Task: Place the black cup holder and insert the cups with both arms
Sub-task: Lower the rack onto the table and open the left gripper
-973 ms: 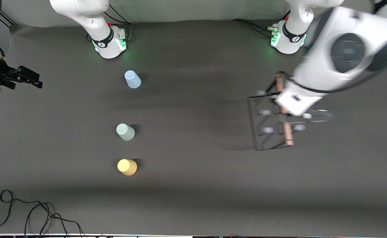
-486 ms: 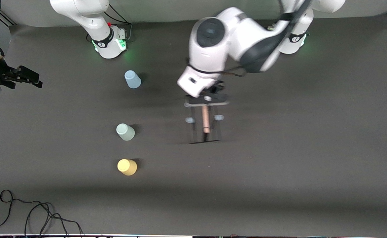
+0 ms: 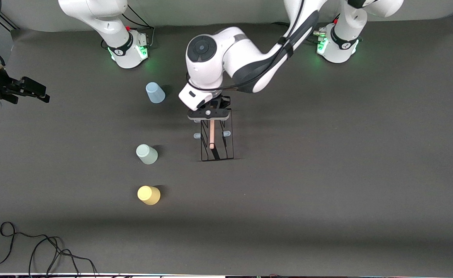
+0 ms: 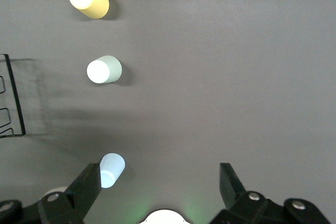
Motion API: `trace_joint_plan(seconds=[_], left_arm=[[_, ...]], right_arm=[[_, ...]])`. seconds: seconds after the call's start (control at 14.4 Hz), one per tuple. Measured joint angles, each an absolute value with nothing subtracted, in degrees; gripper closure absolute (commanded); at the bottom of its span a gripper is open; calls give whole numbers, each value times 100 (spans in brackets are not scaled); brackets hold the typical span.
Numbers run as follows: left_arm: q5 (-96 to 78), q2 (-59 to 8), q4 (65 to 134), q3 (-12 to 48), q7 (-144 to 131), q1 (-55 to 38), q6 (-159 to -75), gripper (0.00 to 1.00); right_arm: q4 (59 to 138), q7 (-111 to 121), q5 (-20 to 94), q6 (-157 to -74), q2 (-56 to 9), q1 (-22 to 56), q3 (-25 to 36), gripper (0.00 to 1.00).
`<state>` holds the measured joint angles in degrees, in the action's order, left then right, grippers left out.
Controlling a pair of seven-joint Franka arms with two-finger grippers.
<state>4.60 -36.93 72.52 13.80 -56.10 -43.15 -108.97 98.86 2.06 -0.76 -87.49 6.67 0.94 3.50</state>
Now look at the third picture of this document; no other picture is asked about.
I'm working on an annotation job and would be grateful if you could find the black wire cup holder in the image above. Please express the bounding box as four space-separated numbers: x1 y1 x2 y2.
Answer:
194 109 235 162

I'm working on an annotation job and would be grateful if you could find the pale green plastic cup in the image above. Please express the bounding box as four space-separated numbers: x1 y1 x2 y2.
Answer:
136 144 158 165

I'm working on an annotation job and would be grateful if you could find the yellow plastic cup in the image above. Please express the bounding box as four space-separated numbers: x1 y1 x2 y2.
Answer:
137 186 161 205

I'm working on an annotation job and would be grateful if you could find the light blue plastic cup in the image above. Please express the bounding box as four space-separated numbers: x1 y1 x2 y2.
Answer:
146 82 166 104

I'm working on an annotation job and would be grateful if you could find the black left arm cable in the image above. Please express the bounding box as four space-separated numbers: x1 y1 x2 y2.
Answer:
188 0 327 92

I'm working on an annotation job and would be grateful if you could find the aluminium frame rail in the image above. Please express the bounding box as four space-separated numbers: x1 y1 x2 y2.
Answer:
0 12 20 31

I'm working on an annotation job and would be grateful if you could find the black right base cable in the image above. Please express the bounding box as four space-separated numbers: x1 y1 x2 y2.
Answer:
102 4 156 49

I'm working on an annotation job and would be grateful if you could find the loose black floor cable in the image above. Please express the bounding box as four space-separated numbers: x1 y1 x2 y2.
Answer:
0 222 97 276

